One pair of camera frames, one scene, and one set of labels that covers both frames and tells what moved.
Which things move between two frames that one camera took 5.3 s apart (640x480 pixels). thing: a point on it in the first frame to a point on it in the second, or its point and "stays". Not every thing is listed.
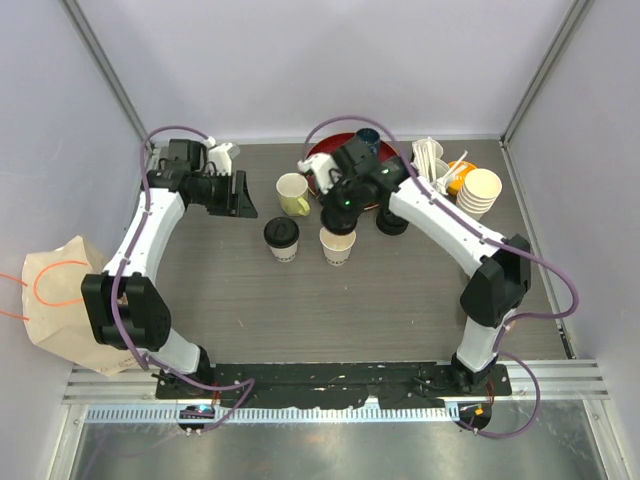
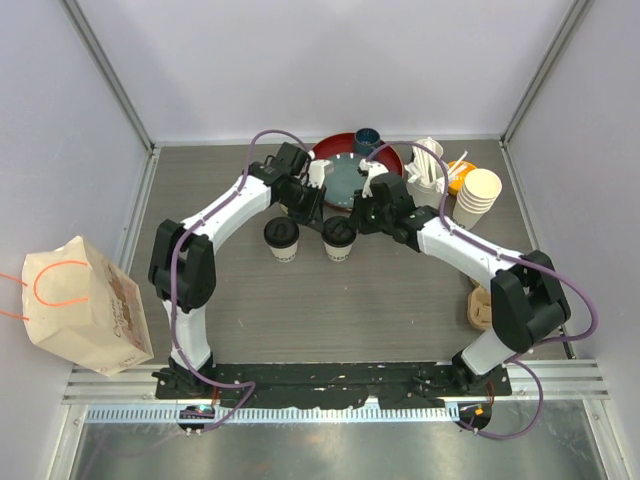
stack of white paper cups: [478, 192] stays
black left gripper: [238, 204] to [315, 215]
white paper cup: [286, 255] stays
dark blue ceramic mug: [371, 137] stays
